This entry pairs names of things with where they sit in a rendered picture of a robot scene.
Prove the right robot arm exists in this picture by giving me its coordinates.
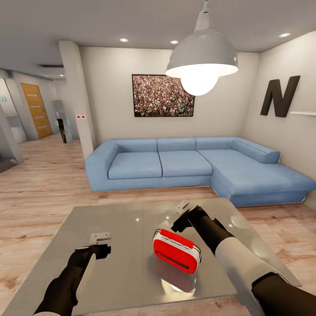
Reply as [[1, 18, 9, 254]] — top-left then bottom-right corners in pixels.
[[171, 200, 316, 316]]

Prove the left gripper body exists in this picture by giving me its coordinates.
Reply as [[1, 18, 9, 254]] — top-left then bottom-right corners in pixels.
[[92, 244, 108, 259]]

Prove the radio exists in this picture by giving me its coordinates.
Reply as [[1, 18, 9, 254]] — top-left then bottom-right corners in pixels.
[[153, 229, 201, 274]]

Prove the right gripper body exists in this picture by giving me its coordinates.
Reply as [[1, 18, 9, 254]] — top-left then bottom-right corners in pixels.
[[173, 210, 189, 233]]

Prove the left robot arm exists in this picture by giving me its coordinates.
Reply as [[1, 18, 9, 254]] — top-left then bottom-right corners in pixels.
[[33, 232, 112, 316]]

